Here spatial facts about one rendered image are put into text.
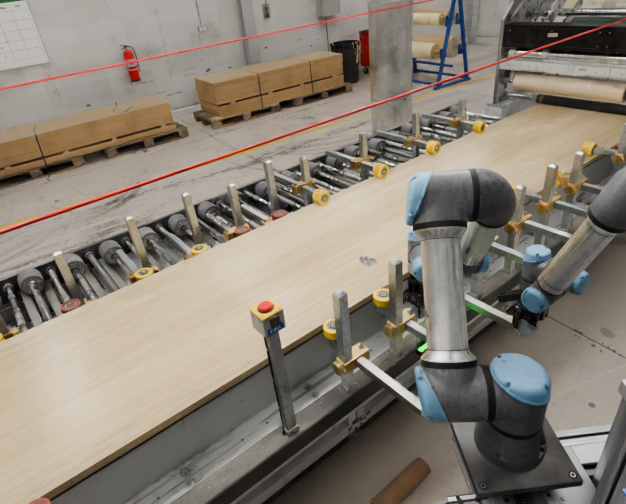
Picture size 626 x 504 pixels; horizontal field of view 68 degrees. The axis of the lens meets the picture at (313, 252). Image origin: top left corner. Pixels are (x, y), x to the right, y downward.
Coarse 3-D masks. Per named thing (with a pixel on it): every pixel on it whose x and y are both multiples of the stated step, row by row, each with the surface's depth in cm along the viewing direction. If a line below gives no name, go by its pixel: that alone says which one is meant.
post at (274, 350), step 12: (276, 336) 131; (276, 348) 133; (276, 360) 135; (276, 372) 137; (276, 384) 141; (288, 384) 142; (276, 396) 143; (288, 396) 144; (288, 408) 147; (288, 420) 149; (288, 432) 151
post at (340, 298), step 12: (336, 300) 144; (336, 312) 147; (348, 312) 148; (336, 324) 151; (348, 324) 150; (336, 336) 154; (348, 336) 152; (348, 348) 155; (348, 360) 158; (348, 384) 163
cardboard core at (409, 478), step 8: (416, 464) 205; (424, 464) 205; (408, 472) 202; (416, 472) 202; (424, 472) 203; (392, 480) 202; (400, 480) 200; (408, 480) 200; (416, 480) 201; (384, 488) 199; (392, 488) 197; (400, 488) 197; (408, 488) 198; (376, 496) 196; (384, 496) 194; (392, 496) 195; (400, 496) 196
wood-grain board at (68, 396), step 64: (512, 128) 318; (576, 128) 305; (384, 192) 254; (256, 256) 211; (320, 256) 206; (384, 256) 200; (64, 320) 185; (128, 320) 181; (192, 320) 177; (320, 320) 169; (0, 384) 158; (64, 384) 155; (128, 384) 152; (192, 384) 149; (0, 448) 135; (64, 448) 133; (128, 448) 133
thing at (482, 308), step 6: (468, 300) 176; (474, 300) 175; (468, 306) 177; (474, 306) 174; (480, 306) 172; (486, 306) 172; (480, 312) 173; (486, 312) 170; (492, 312) 169; (498, 312) 168; (492, 318) 169; (498, 318) 167; (504, 318) 165; (510, 318) 165; (504, 324) 166; (510, 324) 164
